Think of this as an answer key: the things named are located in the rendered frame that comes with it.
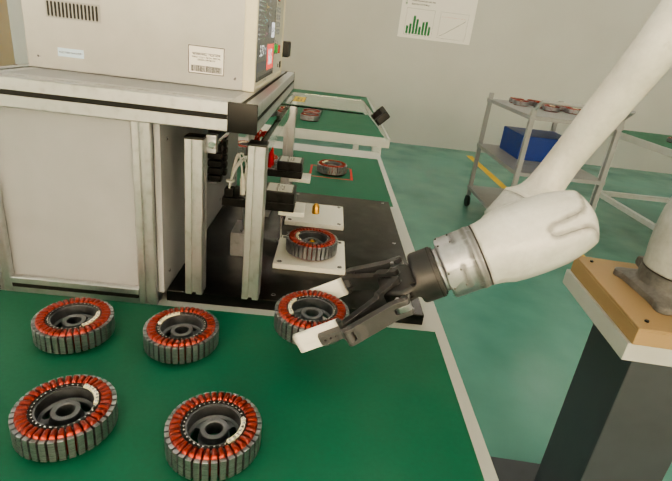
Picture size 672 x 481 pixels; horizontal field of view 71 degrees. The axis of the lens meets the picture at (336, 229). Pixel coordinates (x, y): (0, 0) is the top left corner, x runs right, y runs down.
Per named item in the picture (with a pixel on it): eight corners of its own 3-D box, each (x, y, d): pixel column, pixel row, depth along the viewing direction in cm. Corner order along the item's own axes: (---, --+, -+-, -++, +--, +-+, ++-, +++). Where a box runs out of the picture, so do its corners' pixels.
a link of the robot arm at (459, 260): (476, 241, 61) (432, 257, 62) (498, 297, 64) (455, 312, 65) (462, 216, 69) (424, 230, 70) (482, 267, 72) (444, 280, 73)
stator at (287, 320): (348, 311, 77) (350, 291, 76) (346, 353, 67) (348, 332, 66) (280, 304, 77) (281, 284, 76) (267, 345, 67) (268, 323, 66)
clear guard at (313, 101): (379, 123, 136) (382, 102, 134) (388, 140, 114) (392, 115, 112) (266, 110, 135) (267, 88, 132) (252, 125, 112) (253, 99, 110)
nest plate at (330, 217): (342, 210, 134) (342, 206, 133) (343, 230, 120) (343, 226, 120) (289, 204, 133) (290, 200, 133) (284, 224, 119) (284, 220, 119)
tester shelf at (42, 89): (293, 89, 135) (294, 72, 134) (256, 135, 72) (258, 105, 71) (137, 70, 133) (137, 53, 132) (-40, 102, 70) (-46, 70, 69)
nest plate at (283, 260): (343, 245, 112) (344, 240, 111) (344, 275, 98) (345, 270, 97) (280, 239, 111) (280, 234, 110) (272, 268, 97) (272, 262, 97)
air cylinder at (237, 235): (259, 243, 107) (260, 221, 105) (253, 258, 100) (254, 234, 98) (236, 241, 107) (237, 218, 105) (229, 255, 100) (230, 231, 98)
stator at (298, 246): (332, 241, 110) (334, 227, 108) (339, 263, 100) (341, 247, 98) (284, 239, 108) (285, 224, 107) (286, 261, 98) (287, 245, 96)
